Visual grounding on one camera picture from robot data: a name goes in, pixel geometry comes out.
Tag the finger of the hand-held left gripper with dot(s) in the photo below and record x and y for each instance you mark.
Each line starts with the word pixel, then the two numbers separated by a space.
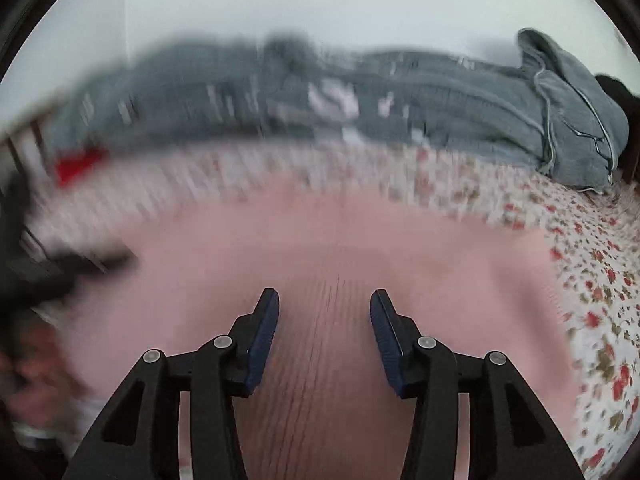
pixel 95 267

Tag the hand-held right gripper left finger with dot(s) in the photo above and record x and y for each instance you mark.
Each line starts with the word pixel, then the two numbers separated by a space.
pixel 262 340

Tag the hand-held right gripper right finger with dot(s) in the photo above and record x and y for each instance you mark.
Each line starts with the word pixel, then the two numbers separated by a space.
pixel 387 340

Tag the pink knitted sweater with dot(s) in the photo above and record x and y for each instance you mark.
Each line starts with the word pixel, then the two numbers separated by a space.
pixel 325 260

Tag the person's left forearm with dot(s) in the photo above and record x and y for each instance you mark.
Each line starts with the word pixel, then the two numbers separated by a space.
pixel 45 425

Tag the person's left hand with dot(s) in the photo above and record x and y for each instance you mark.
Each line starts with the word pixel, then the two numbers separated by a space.
pixel 35 365

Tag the red cloth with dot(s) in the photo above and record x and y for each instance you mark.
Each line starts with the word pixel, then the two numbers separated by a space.
pixel 80 165

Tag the wooden bed headboard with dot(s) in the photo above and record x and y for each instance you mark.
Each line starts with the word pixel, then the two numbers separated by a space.
pixel 30 145

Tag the floral bed sheet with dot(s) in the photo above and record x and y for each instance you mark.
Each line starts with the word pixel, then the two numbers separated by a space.
pixel 575 240

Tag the grey printed quilt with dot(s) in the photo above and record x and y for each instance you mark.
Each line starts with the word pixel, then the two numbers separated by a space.
pixel 400 105

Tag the dark wooden furniture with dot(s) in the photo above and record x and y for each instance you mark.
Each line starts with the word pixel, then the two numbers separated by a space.
pixel 622 120

